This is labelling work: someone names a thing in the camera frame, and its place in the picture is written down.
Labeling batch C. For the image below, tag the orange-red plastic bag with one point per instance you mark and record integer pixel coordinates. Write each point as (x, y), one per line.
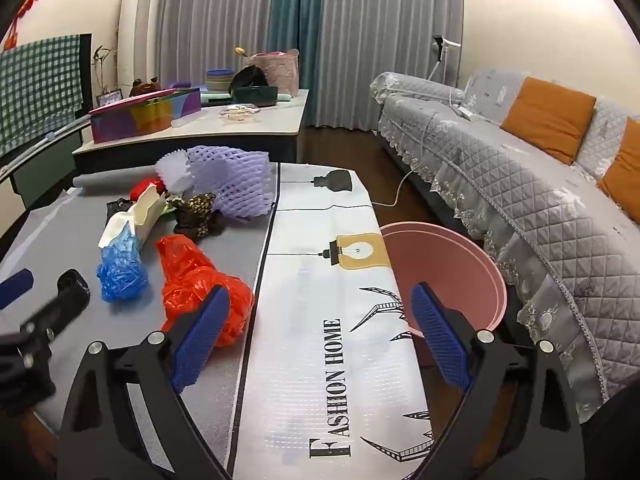
(190, 270)

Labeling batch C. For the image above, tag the blue plastic bag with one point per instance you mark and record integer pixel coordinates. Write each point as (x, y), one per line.
(120, 270)

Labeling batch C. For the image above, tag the white foam net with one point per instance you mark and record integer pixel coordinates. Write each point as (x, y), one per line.
(172, 170)

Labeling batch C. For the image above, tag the white metal rod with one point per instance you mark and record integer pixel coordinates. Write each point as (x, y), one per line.
(45, 138)

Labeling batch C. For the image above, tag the teal curtain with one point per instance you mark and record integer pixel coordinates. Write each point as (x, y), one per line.
(300, 60)

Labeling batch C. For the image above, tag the white clip lamp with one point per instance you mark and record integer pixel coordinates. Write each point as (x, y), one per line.
(439, 42)

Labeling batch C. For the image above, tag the dark brown wrapper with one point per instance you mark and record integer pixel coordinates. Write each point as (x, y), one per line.
(117, 208)

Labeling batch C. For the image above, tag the white standing air conditioner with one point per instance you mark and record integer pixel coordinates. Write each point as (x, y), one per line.
(137, 35)

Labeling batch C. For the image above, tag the red wrapper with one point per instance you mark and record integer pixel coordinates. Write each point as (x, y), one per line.
(142, 189)

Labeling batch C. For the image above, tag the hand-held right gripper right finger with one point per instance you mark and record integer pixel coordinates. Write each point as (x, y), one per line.
(440, 345)

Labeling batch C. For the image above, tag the black television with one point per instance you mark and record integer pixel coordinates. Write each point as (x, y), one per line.
(86, 70)

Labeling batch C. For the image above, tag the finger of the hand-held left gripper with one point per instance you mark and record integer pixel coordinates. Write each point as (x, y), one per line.
(15, 285)
(70, 290)

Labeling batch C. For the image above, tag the multicoloured box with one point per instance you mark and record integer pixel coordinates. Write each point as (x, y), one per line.
(145, 115)

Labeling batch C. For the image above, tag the small bamboo plant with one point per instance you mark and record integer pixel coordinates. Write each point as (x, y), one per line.
(102, 67)

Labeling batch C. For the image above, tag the dark green basin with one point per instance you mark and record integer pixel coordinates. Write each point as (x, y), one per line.
(255, 96)

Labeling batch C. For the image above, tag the orange cushion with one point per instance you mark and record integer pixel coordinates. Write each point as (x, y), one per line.
(625, 170)
(547, 117)

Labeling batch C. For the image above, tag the brown patterned wrapper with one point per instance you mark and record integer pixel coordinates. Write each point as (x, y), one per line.
(197, 210)

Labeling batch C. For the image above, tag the stack of coloured bowls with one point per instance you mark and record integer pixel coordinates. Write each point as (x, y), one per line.
(220, 80)

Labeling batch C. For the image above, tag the orange artificial flower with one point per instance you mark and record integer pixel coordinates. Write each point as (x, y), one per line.
(240, 52)

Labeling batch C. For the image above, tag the small photo frame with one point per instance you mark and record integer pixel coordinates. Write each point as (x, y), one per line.
(109, 98)

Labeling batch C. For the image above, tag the grey quilted sofa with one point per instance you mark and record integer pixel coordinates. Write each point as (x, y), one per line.
(500, 160)

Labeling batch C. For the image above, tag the black bag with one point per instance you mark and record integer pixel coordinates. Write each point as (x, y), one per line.
(247, 80)

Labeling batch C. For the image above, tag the grey curtain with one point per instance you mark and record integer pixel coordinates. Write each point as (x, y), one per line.
(220, 20)
(385, 35)

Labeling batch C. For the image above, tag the brown figurine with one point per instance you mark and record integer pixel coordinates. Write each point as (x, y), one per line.
(144, 87)

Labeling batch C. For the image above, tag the clear crinkled wrapper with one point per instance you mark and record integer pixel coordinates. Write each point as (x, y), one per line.
(240, 112)

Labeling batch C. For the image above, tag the green checked cloth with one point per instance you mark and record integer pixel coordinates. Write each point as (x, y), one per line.
(35, 85)

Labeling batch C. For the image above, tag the dark green cabinet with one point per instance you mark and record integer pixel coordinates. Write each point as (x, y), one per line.
(45, 180)

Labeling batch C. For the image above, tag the pink plastic basin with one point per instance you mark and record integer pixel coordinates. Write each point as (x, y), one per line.
(440, 260)

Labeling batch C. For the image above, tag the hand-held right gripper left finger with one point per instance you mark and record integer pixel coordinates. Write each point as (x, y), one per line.
(200, 340)

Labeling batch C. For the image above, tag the white power adapter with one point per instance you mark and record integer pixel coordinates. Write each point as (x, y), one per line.
(466, 112)

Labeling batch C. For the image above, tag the cream paper carton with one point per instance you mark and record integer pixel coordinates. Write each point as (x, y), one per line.
(145, 210)

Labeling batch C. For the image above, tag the pink lace basket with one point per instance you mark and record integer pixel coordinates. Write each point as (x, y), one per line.
(280, 70)

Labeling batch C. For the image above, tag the white side table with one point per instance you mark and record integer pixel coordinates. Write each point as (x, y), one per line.
(225, 135)

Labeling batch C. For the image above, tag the purple foam net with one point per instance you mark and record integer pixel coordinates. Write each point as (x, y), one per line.
(235, 175)

